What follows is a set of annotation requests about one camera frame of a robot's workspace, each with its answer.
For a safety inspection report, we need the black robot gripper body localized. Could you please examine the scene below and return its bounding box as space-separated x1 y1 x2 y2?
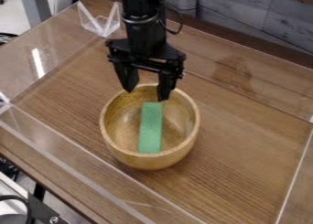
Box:
105 16 185 79

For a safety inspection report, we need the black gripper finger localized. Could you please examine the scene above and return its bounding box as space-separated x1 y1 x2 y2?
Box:
156 70 177 101
113 63 139 92

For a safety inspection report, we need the green rectangular stick block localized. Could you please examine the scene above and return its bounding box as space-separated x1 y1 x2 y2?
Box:
136 102 163 154

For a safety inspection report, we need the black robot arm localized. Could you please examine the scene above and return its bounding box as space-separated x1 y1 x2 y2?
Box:
105 0 185 101

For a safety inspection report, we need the light wooden bowl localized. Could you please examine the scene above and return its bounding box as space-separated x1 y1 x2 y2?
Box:
98 84 200 170

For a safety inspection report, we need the clear acrylic tray wall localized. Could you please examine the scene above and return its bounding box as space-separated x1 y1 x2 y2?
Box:
0 7 313 224

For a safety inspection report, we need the grey table leg post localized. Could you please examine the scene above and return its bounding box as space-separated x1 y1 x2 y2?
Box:
21 0 50 27

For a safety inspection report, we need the black clamp with cable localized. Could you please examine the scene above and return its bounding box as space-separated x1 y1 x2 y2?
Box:
0 195 69 224

